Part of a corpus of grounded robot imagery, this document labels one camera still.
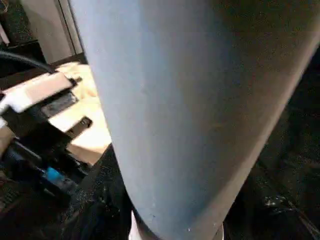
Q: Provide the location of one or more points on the white cabinet with glass doors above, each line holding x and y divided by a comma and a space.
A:
50, 25

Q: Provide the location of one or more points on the white plastic table leg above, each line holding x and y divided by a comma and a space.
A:
200, 100

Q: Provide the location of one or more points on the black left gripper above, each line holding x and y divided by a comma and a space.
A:
45, 150

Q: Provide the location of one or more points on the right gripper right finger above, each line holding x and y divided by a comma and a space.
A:
270, 215

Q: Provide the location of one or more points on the white plastic table top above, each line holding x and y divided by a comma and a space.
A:
85, 125

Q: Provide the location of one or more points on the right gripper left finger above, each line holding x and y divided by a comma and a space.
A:
102, 200

